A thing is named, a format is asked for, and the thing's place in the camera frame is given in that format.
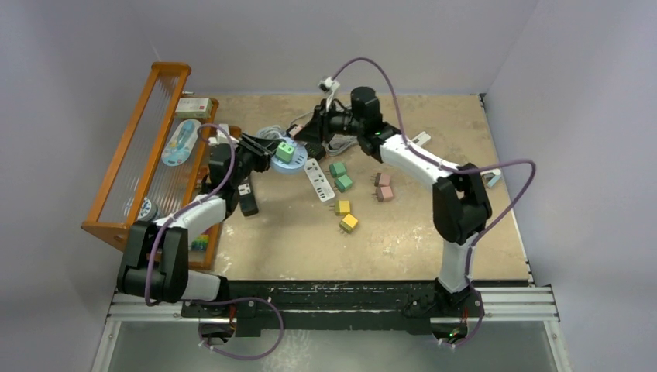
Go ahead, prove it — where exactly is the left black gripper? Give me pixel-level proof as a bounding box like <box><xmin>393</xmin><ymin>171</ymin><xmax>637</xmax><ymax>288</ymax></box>
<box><xmin>229</xmin><ymin>134</ymin><xmax>282</xmax><ymax>188</ymax></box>

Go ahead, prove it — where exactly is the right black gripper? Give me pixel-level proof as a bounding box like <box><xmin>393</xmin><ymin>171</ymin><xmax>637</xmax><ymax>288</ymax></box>
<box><xmin>298</xmin><ymin>98</ymin><xmax>366</xmax><ymax>144</ymax></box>

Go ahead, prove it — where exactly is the short black power strip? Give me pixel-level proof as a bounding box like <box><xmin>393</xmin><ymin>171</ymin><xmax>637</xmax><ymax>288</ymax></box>
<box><xmin>304</xmin><ymin>143</ymin><xmax>327</xmax><ymax>162</ymax></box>

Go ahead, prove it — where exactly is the long black power strip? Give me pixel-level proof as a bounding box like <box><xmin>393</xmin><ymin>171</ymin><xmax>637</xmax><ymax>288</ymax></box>
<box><xmin>238</xmin><ymin>176</ymin><xmax>259</xmax><ymax>217</ymax></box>

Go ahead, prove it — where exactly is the round blue power hub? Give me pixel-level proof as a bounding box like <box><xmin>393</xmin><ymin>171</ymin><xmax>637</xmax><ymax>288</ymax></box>
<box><xmin>270</xmin><ymin>137</ymin><xmax>308</xmax><ymax>174</ymax></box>

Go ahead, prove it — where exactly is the white power strip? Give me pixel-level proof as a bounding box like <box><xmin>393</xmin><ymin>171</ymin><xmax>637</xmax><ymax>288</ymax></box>
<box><xmin>304</xmin><ymin>158</ymin><xmax>335</xmax><ymax>202</ymax></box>

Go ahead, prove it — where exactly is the green charger plug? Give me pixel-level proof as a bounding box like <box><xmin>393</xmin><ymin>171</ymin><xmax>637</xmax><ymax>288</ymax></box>
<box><xmin>334</xmin><ymin>174</ymin><xmax>353</xmax><ymax>192</ymax></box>

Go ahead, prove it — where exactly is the pink charger plug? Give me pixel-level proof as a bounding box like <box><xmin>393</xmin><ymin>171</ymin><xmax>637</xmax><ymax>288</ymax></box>
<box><xmin>372</xmin><ymin>172</ymin><xmax>391</xmax><ymax>187</ymax></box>
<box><xmin>373</xmin><ymin>186</ymin><xmax>394</xmax><ymax>202</ymax></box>

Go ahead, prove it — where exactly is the yellow charger plug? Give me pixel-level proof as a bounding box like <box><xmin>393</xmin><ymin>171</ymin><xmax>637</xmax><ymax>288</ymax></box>
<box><xmin>332</xmin><ymin>200</ymin><xmax>351</xmax><ymax>216</ymax></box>

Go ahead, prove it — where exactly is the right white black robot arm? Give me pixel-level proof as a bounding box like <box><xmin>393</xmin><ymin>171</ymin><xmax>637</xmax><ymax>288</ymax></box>
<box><xmin>288</xmin><ymin>86</ymin><xmax>492</xmax><ymax>317</ymax></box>

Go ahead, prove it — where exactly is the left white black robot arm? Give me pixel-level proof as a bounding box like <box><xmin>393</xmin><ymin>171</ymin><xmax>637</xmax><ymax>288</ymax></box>
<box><xmin>116</xmin><ymin>135</ymin><xmax>282</xmax><ymax>317</ymax></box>

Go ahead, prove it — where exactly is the blue packaged item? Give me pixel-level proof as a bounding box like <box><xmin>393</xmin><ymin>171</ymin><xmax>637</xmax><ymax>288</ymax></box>
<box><xmin>160</xmin><ymin>119</ymin><xmax>201</xmax><ymax>167</ymax></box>

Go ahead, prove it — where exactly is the white pink box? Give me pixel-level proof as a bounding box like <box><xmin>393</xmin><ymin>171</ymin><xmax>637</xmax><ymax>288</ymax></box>
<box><xmin>174</xmin><ymin>97</ymin><xmax>213</xmax><ymax>119</ymax></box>

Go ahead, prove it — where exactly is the orange wooden shelf rack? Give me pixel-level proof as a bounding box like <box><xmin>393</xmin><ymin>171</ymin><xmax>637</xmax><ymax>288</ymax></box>
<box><xmin>81</xmin><ymin>62</ymin><xmax>209</xmax><ymax>251</ymax></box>

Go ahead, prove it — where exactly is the white clip object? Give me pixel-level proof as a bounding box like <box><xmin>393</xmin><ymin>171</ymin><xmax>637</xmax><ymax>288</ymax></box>
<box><xmin>411</xmin><ymin>131</ymin><xmax>431</xmax><ymax>147</ymax></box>

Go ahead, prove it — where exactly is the colourful marker pack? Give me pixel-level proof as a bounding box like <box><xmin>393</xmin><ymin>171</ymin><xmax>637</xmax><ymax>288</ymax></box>
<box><xmin>189</xmin><ymin>233</ymin><xmax>210</xmax><ymax>252</ymax></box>

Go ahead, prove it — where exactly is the blue white tape roll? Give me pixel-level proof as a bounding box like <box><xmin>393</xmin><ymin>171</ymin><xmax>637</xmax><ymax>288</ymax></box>
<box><xmin>137</xmin><ymin>198</ymin><xmax>160</xmax><ymax>222</ymax></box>

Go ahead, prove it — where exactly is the white blue clip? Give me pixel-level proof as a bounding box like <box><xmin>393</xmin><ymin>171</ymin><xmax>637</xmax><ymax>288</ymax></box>
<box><xmin>481</xmin><ymin>169</ymin><xmax>502</xmax><ymax>188</ymax></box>

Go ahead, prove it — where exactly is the coiled blue hub cable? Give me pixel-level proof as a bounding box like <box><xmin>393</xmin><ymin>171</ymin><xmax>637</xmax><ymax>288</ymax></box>
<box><xmin>255</xmin><ymin>124</ymin><xmax>284</xmax><ymax>142</ymax></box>

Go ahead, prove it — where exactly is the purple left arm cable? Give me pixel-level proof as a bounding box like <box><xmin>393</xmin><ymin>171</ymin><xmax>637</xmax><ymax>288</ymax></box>
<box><xmin>143</xmin><ymin>122</ymin><xmax>285</xmax><ymax>361</ymax></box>

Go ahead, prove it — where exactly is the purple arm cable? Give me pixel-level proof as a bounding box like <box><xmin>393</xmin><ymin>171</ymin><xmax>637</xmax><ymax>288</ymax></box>
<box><xmin>143</xmin><ymin>122</ymin><xmax>285</xmax><ymax>361</ymax></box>
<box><xmin>318</xmin><ymin>57</ymin><xmax>538</xmax><ymax>350</ymax></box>

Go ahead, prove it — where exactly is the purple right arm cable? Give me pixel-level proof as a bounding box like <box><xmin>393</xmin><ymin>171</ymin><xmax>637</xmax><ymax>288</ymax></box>
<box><xmin>318</xmin><ymin>57</ymin><xmax>538</xmax><ymax>350</ymax></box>

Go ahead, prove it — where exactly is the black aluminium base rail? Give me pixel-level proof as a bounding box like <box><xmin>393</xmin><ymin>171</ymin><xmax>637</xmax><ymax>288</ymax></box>
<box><xmin>108</xmin><ymin>280</ymin><xmax>560</xmax><ymax>342</ymax></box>

